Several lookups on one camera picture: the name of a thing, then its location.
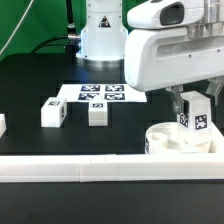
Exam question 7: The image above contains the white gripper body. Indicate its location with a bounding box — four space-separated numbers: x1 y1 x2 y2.
124 27 224 92

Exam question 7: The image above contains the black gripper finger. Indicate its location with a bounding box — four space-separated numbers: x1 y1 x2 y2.
206 77 224 107
166 85 184 115

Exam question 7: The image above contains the white round stool seat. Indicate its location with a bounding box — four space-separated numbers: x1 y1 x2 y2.
145 122 212 155

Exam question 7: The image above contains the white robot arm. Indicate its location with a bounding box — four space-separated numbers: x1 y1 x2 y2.
77 0 224 114

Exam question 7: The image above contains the white marker sheet with tags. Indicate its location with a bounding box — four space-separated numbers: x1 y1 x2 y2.
58 84 147 103

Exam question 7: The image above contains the white U-shaped fence wall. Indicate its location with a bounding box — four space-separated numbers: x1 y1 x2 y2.
0 111 224 184

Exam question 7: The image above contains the black cable on base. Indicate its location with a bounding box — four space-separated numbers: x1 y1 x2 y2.
31 0 82 55

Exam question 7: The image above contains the white cable on backdrop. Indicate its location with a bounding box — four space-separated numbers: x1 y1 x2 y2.
0 0 35 56

